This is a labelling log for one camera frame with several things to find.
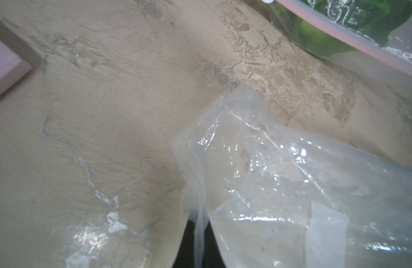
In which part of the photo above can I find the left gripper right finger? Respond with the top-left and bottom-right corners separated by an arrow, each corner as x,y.
202,222 -> 226,268

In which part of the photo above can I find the pink calculator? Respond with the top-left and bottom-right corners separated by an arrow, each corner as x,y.
0,41 -> 32,95

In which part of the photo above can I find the green lettuce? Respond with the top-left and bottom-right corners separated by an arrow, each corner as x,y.
292,0 -> 412,57

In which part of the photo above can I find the clear blue-zip bag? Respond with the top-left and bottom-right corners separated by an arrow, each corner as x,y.
170,84 -> 412,268

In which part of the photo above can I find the clear pink-zip lettuce bag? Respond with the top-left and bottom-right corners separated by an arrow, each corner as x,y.
267,1 -> 412,88

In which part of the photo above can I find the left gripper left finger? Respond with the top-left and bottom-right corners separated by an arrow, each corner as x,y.
172,220 -> 195,268

